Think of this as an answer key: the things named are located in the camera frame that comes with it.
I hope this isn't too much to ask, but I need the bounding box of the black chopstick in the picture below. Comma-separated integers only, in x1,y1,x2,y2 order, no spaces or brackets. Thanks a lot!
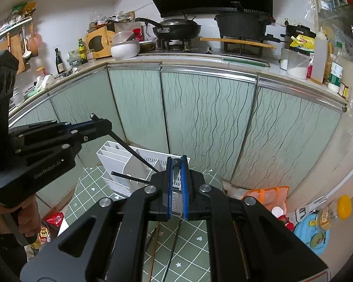
111,171,150,185
161,219,183,282
90,113,160,173

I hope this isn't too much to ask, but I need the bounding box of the brown wooden chopstick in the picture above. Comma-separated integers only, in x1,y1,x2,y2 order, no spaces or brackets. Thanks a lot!
147,222,160,282

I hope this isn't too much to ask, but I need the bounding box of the person left hand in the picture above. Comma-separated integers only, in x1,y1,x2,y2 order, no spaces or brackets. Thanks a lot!
0,194,40,237

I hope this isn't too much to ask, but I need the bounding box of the white grey utensil holder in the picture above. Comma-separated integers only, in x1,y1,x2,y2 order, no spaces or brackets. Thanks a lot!
96,141,179,197

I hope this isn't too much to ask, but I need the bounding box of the orange mesh bag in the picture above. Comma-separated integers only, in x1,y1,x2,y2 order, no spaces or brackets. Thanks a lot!
242,186,289,213

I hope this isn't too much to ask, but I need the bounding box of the red snack packet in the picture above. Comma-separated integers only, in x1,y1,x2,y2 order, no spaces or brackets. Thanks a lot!
43,212,64,228

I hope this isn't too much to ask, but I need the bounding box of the black chopstick in holder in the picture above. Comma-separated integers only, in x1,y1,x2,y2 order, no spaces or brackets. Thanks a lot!
111,171,150,185

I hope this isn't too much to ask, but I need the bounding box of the dark glass bottle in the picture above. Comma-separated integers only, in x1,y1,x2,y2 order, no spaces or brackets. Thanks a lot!
55,48,65,74

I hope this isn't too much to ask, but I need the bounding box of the green grid table mat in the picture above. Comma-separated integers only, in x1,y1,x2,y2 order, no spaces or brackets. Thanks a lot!
59,166,211,281

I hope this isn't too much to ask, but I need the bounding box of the blue round lid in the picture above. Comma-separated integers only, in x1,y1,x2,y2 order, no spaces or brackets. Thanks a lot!
293,213,331,255

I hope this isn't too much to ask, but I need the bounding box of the green oil bottle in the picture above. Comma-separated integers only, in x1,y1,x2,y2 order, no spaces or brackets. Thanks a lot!
78,38,88,64

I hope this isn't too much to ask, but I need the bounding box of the white bowl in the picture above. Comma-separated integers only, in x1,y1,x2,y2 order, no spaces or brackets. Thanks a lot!
111,31,140,60

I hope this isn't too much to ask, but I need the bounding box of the yellow wooden box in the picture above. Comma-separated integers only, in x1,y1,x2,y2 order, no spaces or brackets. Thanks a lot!
85,26,115,59

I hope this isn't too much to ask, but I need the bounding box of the yellow lid glass jar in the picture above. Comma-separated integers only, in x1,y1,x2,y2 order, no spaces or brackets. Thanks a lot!
316,195,352,232

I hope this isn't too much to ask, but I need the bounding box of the black wok pan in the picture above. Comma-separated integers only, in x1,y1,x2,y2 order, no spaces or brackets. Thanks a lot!
134,17,201,41

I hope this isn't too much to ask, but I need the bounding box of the black cast iron pot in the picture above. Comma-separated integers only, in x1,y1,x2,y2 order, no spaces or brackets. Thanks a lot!
214,13,275,41

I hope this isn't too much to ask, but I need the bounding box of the wooden cutting board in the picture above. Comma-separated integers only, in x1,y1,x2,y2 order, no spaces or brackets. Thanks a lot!
200,38,277,49

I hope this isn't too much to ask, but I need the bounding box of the green label white bottle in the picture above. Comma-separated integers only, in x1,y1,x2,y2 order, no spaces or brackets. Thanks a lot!
327,41,344,94

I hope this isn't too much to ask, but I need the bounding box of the clear plastic container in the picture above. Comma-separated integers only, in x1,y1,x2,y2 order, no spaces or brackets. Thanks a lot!
286,50,309,80

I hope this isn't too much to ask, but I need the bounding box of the white squeeze bottle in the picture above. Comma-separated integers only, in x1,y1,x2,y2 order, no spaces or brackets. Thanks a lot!
311,27,328,85

